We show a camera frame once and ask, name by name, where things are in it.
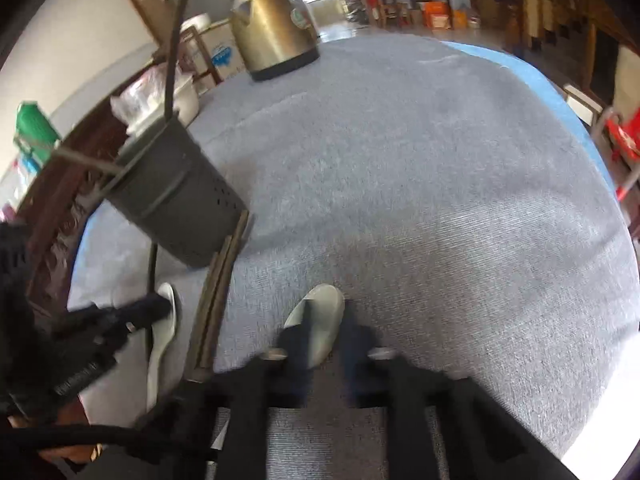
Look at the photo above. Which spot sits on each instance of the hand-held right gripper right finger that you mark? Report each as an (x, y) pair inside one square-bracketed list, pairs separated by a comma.
[(357, 365)]

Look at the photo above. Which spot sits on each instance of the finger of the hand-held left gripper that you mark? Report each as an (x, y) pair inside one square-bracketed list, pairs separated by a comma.
[(147, 310)]

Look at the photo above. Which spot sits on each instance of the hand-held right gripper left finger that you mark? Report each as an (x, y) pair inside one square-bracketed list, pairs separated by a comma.
[(297, 355)]

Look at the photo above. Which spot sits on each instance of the white ceramic spoon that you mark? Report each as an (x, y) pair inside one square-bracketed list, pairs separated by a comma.
[(162, 345), (322, 320)]

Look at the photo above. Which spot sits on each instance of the dark grey utensil holder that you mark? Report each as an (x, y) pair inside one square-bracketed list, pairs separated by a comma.
[(185, 210)]

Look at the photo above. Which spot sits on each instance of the carved dark wooden cabinet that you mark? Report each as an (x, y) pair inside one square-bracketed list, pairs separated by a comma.
[(55, 195)]

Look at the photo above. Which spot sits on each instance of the grey tablecloth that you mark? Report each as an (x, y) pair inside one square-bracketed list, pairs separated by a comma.
[(400, 185)]

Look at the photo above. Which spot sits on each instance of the white plastic tub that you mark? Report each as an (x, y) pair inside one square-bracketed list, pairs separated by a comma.
[(186, 100)]

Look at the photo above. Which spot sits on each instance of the green thermos jug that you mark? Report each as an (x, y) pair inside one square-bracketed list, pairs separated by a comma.
[(35, 127)]

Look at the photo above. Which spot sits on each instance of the white box with blue print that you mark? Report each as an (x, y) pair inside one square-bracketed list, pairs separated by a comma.
[(222, 55)]

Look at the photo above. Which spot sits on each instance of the white round container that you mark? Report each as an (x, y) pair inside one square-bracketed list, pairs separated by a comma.
[(197, 22)]

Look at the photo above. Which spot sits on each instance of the brown wooden lattice door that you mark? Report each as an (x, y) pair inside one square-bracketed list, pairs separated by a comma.
[(145, 5)]

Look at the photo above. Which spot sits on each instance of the blue table cover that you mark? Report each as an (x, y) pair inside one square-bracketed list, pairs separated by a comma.
[(565, 100)]

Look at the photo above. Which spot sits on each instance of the white low bench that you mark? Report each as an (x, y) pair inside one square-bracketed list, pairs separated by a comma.
[(580, 100)]

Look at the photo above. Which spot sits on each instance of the red and white stool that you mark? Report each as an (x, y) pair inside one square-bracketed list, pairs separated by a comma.
[(625, 137)]

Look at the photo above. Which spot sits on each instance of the dark wooden furniture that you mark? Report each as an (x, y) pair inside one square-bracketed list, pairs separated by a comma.
[(550, 15)]

